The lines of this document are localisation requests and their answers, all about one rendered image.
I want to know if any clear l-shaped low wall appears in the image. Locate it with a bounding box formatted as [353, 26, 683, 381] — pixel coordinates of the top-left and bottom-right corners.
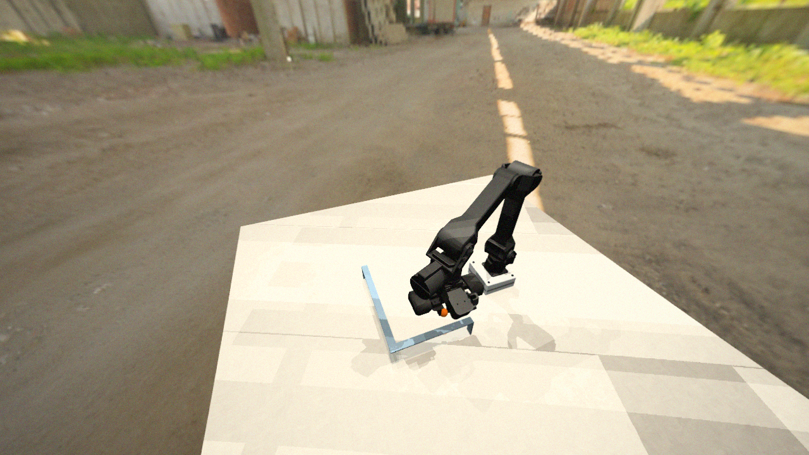
[363, 273, 473, 364]

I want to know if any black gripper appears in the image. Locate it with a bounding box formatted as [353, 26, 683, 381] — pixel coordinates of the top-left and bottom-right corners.
[408, 273, 484, 316]

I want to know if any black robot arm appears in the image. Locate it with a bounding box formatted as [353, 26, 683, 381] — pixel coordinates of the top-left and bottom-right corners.
[410, 160, 542, 320]

